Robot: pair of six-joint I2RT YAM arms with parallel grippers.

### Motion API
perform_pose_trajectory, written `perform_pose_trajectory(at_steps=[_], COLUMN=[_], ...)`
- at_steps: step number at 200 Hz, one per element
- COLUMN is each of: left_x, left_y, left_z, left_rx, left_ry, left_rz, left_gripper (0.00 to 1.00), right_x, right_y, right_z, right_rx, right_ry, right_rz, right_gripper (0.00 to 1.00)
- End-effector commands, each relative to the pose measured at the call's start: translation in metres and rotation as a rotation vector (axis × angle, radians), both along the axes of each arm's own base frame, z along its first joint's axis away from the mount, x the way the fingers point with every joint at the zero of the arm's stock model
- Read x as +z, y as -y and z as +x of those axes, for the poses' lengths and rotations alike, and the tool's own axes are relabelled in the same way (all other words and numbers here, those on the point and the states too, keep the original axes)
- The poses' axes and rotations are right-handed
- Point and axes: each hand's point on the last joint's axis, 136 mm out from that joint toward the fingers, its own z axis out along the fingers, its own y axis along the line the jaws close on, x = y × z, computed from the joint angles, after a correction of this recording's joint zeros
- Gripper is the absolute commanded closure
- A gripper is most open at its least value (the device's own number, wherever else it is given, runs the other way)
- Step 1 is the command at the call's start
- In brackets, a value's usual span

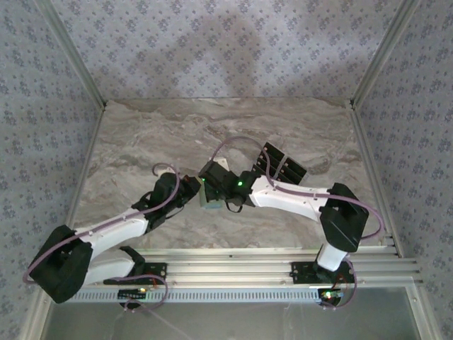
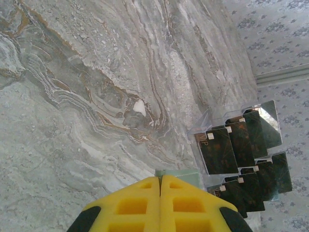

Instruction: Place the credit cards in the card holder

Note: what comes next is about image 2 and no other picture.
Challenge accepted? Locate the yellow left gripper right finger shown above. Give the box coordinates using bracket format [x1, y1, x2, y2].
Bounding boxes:
[160, 174, 253, 232]

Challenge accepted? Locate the black credit card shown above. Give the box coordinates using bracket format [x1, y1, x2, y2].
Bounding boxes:
[242, 110, 269, 158]
[209, 185, 249, 219]
[225, 120, 257, 168]
[224, 173, 266, 213]
[271, 151, 293, 194]
[194, 127, 239, 175]
[241, 161, 279, 202]

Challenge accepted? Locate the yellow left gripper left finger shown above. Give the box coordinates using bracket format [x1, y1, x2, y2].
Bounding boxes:
[66, 176, 161, 232]

